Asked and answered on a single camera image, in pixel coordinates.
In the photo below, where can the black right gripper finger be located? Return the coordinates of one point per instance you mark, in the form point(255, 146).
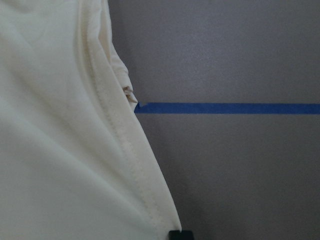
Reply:
point(180, 235)

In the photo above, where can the beige long-sleeve graphic shirt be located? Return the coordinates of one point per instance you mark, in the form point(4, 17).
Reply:
point(75, 163)

